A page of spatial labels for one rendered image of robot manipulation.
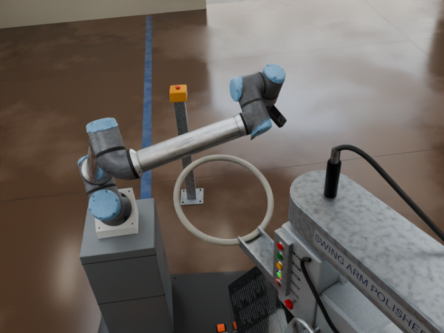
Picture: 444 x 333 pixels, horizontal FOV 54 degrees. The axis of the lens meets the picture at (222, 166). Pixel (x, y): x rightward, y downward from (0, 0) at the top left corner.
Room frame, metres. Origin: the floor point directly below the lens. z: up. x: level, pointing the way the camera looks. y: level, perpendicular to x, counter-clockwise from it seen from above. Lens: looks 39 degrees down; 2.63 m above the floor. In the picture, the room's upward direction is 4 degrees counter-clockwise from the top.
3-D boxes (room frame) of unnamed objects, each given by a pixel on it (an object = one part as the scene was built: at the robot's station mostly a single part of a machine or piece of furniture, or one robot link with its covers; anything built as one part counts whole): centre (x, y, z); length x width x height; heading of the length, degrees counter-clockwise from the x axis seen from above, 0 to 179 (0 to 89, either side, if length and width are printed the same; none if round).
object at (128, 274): (1.75, 0.60, 0.42); 0.50 x 0.50 x 0.85; 5
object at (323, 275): (0.92, -0.37, 1.32); 0.36 x 0.22 x 0.45; 30
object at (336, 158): (0.99, -0.33, 1.78); 0.04 x 0.04 x 0.17
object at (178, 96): (2.88, 0.28, 0.54); 0.20 x 0.20 x 1.09; 89
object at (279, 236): (0.99, -0.19, 1.38); 0.08 x 0.03 x 0.28; 30
